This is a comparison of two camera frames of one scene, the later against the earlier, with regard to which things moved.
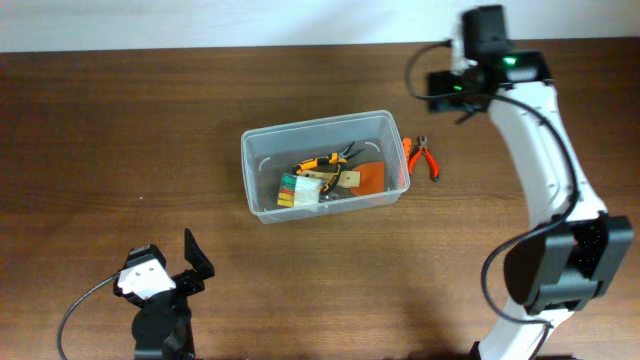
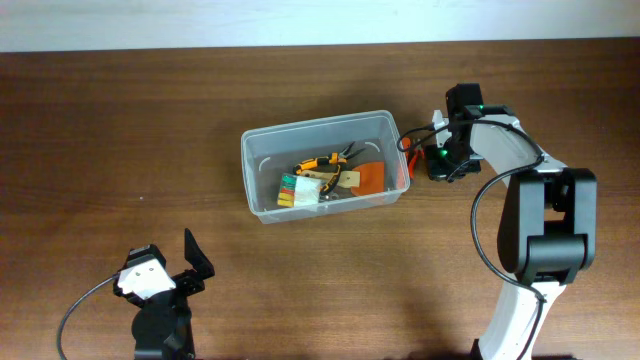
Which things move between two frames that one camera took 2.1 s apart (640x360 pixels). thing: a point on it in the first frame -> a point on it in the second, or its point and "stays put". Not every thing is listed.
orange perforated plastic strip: x=403 y=168 stays put
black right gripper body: x=442 y=83 -> x=449 y=161
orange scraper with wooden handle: x=366 y=178 stays put
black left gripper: x=201 y=265 stays put
